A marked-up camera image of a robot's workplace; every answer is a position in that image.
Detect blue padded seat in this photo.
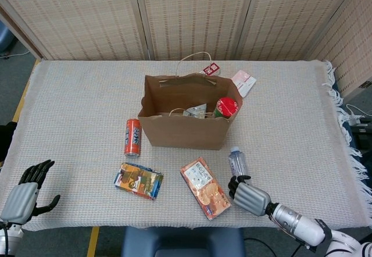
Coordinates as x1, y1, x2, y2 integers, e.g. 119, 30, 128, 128
121, 226, 245, 257

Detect colourful flat snack pack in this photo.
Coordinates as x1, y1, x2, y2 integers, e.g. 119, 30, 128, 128
113, 162, 164, 201

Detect clear plastic water bottle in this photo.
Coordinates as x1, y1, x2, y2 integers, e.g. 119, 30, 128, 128
228, 145, 250, 182

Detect brown paper bag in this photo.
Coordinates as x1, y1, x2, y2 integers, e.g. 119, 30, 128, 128
137, 52, 244, 151

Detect beige woven tablecloth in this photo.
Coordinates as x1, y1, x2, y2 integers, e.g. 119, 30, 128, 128
0, 59, 372, 231

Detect blue chair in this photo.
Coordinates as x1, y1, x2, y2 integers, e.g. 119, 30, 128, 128
0, 20, 15, 55

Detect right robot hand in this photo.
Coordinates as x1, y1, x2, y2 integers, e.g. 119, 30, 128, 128
228, 174, 273, 217

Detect blue-orange cookie box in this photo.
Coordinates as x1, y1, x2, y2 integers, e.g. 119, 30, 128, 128
179, 157, 233, 220

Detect black plastic bin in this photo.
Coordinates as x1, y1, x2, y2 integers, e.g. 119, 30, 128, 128
350, 124, 372, 155

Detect red white small packet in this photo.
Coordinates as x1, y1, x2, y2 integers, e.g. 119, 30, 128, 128
199, 62, 221, 76

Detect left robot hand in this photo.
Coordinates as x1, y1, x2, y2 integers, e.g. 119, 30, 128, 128
0, 159, 61, 224

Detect white pink packet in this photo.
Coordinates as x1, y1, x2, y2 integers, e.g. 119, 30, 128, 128
231, 70, 257, 98

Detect green chips canister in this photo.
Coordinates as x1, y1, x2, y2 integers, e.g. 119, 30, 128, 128
213, 97, 239, 120

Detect silver snack bag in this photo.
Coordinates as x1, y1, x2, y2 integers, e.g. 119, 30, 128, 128
185, 102, 209, 119

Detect black object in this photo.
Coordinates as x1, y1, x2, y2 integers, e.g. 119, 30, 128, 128
0, 122, 17, 165

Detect orange soda can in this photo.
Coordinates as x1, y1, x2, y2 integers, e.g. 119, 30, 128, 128
124, 119, 142, 159

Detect black floor cable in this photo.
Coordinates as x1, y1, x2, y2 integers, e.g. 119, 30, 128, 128
244, 237, 276, 257

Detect white power adapter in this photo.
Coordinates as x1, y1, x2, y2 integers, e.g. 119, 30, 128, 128
345, 104, 372, 126

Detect bamboo folding screen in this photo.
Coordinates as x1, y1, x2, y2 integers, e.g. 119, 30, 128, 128
0, 0, 372, 98

